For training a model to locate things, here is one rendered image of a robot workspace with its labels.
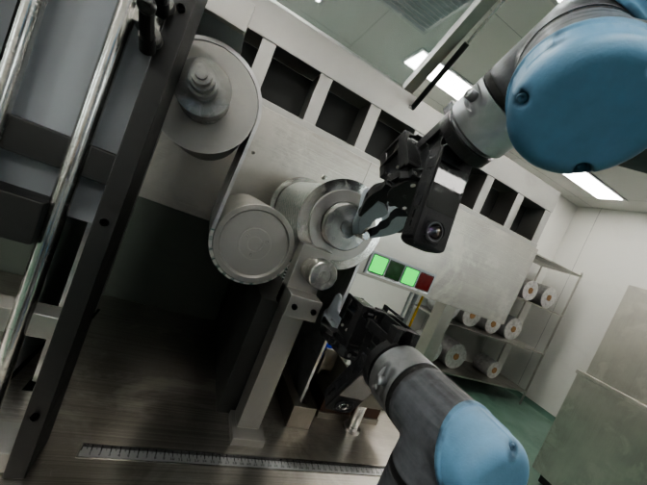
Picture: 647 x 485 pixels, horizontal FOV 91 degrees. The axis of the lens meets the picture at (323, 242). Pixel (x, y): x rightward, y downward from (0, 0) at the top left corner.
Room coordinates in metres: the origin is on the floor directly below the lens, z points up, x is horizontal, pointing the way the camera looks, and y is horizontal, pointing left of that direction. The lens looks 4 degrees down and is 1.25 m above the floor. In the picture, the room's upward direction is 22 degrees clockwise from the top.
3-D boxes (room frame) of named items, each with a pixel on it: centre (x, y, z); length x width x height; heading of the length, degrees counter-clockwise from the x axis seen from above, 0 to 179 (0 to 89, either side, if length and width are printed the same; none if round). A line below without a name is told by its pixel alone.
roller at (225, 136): (0.54, 0.26, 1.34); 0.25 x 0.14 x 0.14; 22
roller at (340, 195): (0.62, 0.03, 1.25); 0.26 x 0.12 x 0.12; 22
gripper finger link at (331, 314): (0.52, -0.06, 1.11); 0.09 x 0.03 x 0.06; 23
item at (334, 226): (0.50, -0.02, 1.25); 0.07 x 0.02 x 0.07; 112
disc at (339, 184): (0.51, -0.02, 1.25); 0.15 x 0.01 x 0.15; 112
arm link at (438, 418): (0.28, -0.18, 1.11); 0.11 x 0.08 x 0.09; 22
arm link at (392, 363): (0.35, -0.14, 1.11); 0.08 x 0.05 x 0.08; 112
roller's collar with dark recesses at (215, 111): (0.40, 0.21, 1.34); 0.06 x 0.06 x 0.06; 22
